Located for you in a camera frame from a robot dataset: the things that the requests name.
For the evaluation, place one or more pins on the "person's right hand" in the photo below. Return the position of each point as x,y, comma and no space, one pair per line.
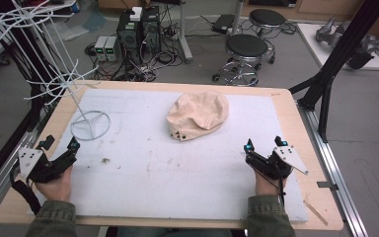
267,186

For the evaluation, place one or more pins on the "large black round stool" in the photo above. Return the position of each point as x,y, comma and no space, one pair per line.
246,46

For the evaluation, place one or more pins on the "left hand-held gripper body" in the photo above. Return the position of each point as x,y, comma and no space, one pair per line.
51,166

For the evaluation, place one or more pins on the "grey power supply unit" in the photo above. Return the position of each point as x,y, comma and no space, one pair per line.
112,48
101,47

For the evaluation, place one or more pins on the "white foam mat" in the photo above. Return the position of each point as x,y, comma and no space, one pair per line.
144,184

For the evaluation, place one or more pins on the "person's left hand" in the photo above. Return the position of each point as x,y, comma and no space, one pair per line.
56,189

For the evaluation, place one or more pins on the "beige cloth hat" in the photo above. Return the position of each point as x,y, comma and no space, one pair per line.
197,112

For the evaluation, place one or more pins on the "small metal bracket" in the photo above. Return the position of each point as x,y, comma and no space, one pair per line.
327,186

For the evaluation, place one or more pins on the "black computer tower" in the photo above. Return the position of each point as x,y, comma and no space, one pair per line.
150,31
129,38

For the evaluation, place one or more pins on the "white box device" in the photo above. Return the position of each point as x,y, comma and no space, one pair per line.
136,14

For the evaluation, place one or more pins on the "grey desk leg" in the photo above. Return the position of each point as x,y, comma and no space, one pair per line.
238,16
185,33

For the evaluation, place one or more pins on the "white floor board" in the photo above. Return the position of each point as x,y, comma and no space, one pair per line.
312,42

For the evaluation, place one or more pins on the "thin wooden stick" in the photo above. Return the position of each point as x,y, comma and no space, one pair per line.
316,212

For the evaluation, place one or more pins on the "computer tower and electronics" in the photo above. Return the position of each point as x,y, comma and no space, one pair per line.
151,67

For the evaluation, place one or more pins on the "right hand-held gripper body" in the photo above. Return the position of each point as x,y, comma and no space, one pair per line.
269,166

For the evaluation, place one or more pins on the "black metal frame strut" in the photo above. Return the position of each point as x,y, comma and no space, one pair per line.
339,56
23,56

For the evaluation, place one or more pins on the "small black round stool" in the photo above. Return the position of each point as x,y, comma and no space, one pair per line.
267,17

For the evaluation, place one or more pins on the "black flat box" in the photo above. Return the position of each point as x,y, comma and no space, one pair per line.
223,23

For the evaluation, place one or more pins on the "aluminium rail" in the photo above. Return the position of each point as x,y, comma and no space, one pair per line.
335,164
0,184

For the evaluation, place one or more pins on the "wooden table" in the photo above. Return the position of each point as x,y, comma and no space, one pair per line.
291,131

